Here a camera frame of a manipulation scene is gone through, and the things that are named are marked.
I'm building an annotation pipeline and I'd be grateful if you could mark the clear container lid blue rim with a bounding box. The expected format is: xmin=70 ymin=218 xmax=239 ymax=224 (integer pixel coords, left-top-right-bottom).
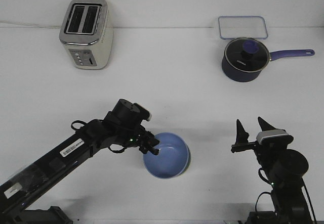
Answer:
xmin=218 ymin=16 xmax=268 ymax=40

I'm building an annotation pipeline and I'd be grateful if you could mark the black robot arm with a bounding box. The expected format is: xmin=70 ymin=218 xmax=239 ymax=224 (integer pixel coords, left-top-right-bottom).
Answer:
xmin=231 ymin=117 xmax=317 ymax=223
xmin=1 ymin=99 xmax=159 ymax=223

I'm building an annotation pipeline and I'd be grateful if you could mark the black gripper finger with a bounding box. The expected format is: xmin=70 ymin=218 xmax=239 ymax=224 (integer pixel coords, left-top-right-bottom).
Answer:
xmin=257 ymin=116 xmax=277 ymax=132
xmin=235 ymin=119 xmax=249 ymax=145
xmin=149 ymin=149 xmax=159 ymax=156

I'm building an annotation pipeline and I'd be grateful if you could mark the cream and steel toaster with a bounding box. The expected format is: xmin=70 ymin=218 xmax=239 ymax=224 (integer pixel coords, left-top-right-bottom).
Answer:
xmin=59 ymin=0 xmax=114 ymax=70

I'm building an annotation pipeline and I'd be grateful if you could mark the purple saucepan with handle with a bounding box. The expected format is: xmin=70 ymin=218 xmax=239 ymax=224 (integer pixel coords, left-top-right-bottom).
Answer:
xmin=221 ymin=49 xmax=315 ymax=82

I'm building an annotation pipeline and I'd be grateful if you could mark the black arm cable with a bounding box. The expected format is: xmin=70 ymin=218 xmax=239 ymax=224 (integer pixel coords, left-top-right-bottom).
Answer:
xmin=70 ymin=119 xmax=127 ymax=154
xmin=254 ymin=168 xmax=317 ymax=222

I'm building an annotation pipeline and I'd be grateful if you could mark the glass pot lid purple knob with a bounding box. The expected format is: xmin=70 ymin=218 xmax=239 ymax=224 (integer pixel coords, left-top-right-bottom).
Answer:
xmin=225 ymin=37 xmax=270 ymax=72

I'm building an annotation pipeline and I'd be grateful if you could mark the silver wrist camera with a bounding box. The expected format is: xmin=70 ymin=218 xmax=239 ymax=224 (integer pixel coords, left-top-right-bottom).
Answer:
xmin=256 ymin=129 xmax=289 ymax=145
xmin=134 ymin=103 xmax=152 ymax=121

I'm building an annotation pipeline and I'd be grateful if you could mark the blue bowl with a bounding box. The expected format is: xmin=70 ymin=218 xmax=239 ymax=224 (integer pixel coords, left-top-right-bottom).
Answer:
xmin=143 ymin=132 xmax=187 ymax=179

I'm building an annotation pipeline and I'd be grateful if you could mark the white toaster power cord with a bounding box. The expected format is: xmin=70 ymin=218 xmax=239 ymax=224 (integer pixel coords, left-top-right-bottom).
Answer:
xmin=0 ymin=20 xmax=63 ymax=29

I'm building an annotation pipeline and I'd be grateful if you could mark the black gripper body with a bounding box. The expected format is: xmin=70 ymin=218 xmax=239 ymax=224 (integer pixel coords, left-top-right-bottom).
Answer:
xmin=231 ymin=135 xmax=294 ymax=168
xmin=102 ymin=99 xmax=159 ymax=154

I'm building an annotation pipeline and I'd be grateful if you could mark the green bowl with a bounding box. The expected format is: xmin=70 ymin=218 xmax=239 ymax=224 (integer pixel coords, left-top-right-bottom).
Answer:
xmin=180 ymin=145 xmax=191 ymax=175

